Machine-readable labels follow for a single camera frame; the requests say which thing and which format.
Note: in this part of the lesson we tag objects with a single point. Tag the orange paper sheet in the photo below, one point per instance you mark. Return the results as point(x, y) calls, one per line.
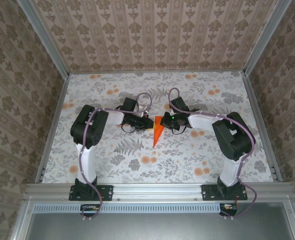
point(157, 132)

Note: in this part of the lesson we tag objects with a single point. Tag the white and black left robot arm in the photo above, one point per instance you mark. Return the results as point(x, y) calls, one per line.
point(90, 130)

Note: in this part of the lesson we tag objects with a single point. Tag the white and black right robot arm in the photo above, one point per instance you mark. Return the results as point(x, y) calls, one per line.
point(233, 140)

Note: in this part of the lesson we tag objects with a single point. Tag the grey metal panel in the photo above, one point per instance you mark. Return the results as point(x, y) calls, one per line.
point(150, 227)

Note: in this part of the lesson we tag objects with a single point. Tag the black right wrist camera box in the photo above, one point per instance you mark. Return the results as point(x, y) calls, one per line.
point(180, 104)

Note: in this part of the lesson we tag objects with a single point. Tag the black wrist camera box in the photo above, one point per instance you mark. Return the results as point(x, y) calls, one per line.
point(130, 104)
point(180, 104)

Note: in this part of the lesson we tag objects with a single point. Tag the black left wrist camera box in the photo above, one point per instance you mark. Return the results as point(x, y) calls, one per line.
point(130, 104)

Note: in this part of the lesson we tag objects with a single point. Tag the thin aluminium rear rail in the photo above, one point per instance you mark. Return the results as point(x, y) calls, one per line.
point(150, 72)

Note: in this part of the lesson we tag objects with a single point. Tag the long aluminium base rail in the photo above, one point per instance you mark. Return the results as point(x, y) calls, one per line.
point(157, 191)

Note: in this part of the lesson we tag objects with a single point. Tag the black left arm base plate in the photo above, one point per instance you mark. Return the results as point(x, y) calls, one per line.
point(107, 192)

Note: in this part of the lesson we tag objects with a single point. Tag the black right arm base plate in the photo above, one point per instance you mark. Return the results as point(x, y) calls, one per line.
point(210, 192)

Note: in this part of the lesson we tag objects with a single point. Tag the aluminium side rail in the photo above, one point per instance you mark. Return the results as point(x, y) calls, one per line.
point(52, 127)
point(261, 125)

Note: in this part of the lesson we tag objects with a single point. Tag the aluminium frame post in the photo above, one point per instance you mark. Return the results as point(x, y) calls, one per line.
point(43, 40)
point(266, 40)

